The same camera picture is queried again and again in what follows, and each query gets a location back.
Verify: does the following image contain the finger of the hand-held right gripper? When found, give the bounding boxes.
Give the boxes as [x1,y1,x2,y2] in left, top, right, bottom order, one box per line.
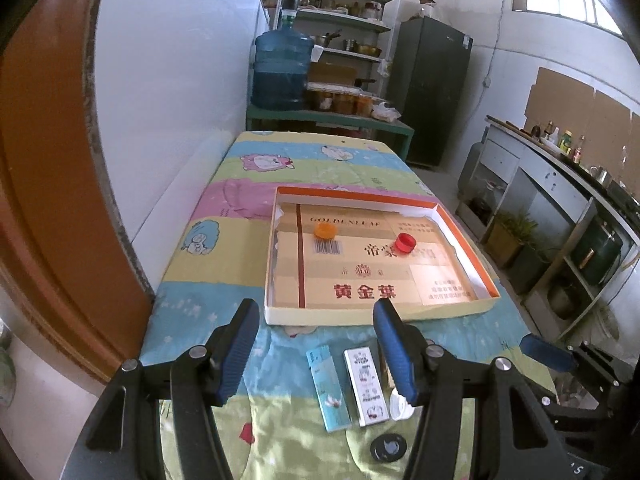
[520,334,637,387]
[542,386,631,433]

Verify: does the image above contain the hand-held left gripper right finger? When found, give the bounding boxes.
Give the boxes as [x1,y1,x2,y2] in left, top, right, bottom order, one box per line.
[372,301,581,480]

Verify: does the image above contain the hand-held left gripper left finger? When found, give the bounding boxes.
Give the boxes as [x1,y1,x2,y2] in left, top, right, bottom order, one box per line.
[65,299,261,480]

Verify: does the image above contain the white toothpaste box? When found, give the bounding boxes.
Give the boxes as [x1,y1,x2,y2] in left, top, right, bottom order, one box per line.
[343,346,390,427]

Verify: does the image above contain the teal lighter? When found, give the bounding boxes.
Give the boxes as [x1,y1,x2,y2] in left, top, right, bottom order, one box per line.
[306,347,352,432]

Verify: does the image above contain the shallow cardboard box tray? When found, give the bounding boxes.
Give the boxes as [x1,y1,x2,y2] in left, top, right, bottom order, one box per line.
[264,186,502,327]

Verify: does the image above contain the black bottle cap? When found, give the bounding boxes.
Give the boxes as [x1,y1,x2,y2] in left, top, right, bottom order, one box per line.
[370,432,405,462]

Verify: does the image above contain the white bottle cap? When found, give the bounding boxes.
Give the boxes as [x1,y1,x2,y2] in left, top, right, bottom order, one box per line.
[389,388,416,421]

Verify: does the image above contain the dark green cooker pot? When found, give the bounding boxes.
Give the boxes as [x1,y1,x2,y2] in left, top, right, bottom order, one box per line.
[570,222,623,288]

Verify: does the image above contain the crate with green plants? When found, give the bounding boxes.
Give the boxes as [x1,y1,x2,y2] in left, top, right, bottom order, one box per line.
[485,210,531,268]

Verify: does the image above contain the grey kitchen counter cabinet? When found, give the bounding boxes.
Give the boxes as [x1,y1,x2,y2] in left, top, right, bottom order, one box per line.
[457,115,640,341]

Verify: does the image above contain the grey gas cylinder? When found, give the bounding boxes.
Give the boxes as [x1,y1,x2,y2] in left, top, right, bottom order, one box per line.
[457,141,488,211]

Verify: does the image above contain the green table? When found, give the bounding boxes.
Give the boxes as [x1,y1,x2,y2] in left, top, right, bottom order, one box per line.
[246,105,416,161]

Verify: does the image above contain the white plastic bag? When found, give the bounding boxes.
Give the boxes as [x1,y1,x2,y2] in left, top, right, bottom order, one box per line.
[372,102,403,122]

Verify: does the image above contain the brown wooden door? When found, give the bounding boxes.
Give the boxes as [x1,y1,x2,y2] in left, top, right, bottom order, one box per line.
[0,0,156,386]

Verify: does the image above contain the row of orange jars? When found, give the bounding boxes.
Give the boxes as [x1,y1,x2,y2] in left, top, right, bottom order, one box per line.
[305,90,373,116]

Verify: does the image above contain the dark green refrigerator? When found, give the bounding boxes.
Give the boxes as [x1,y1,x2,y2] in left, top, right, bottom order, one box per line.
[387,16,473,168]

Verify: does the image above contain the cardboard box on shelf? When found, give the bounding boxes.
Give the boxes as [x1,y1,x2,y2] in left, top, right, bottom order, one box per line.
[307,62,358,86]

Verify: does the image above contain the blue water jug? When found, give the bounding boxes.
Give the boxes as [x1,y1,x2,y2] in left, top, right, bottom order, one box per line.
[250,8,316,111]

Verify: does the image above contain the white metal shelf rack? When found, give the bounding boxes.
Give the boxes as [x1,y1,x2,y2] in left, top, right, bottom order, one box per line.
[272,0,401,116]

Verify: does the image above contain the cardboard wall sheets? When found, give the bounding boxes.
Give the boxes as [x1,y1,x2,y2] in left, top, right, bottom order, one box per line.
[522,67,640,161]

